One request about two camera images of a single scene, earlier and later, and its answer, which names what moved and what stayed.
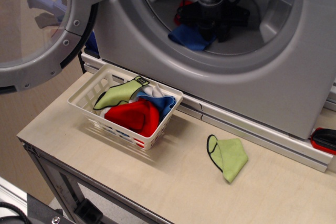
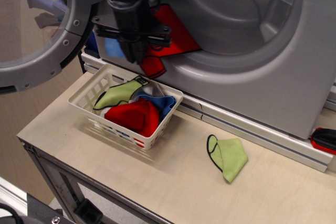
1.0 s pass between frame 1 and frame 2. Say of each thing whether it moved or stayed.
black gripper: moved
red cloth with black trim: moved
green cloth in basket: stayed
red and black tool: stayed
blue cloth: moved
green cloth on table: stayed
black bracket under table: stayed
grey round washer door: stayed
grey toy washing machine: stayed
